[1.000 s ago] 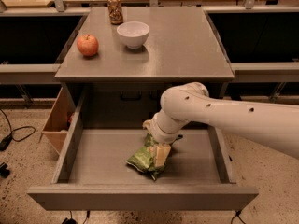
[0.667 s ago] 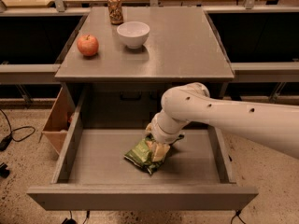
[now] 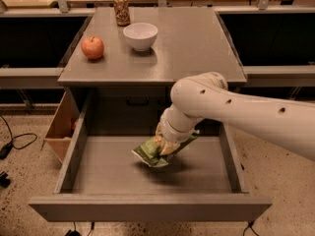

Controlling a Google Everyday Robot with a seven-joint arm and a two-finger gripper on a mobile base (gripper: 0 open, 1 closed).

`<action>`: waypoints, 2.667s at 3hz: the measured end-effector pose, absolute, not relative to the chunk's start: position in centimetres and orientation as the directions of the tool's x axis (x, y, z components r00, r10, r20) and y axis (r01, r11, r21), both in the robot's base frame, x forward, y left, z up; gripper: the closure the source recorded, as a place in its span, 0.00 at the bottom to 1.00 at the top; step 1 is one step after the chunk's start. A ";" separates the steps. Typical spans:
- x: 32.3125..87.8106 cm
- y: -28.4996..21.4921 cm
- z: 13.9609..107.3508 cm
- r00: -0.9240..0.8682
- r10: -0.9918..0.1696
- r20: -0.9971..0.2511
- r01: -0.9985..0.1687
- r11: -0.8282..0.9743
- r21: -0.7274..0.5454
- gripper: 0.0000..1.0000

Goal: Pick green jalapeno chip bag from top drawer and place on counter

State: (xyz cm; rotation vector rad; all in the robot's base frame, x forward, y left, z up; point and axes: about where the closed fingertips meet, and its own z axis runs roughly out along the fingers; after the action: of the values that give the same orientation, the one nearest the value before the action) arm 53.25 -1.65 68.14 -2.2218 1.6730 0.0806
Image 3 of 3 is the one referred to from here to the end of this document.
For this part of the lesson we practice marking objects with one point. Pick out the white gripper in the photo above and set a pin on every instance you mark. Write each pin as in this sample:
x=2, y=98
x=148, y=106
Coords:
x=172, y=135

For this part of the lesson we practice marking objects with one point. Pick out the green jalapeno chip bag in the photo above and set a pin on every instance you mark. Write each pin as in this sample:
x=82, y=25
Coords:
x=148, y=151

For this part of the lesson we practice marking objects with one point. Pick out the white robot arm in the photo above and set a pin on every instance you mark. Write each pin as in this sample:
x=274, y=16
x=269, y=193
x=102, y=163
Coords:
x=285, y=123

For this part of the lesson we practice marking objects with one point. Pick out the open grey top drawer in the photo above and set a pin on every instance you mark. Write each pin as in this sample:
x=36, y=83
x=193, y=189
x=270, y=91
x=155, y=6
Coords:
x=102, y=180

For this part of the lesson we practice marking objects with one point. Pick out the cardboard box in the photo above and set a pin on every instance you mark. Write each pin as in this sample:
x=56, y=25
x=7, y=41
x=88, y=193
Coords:
x=61, y=128

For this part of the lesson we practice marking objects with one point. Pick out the white ceramic bowl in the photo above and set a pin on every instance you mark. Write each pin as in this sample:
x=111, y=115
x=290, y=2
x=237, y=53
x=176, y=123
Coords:
x=140, y=36

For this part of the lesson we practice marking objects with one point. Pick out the red apple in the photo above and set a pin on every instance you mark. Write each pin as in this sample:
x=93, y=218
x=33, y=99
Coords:
x=92, y=47

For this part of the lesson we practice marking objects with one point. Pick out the gold patterned drink can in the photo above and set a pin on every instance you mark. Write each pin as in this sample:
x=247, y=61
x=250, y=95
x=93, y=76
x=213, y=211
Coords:
x=121, y=9

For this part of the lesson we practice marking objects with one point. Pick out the black floor plug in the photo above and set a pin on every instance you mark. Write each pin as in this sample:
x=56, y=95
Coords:
x=4, y=180

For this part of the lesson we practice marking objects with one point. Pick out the black drawer handle left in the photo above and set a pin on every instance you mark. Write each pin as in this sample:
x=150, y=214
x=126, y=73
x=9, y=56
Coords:
x=137, y=101

